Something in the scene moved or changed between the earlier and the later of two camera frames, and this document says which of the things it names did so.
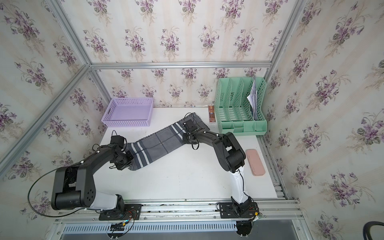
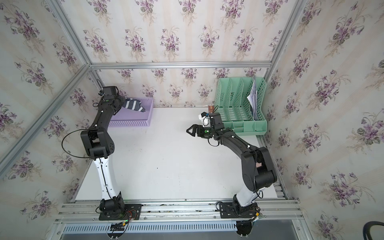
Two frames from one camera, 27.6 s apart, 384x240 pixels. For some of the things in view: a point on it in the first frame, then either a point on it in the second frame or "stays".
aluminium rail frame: (278, 219) stays
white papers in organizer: (253, 98) stays
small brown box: (211, 113) stays
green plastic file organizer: (233, 109) stays
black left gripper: (130, 157) → (120, 100)
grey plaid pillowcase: (152, 147) → (132, 103)
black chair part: (366, 229) stays
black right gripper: (184, 140) → (199, 130)
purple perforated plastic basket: (128, 112) stays
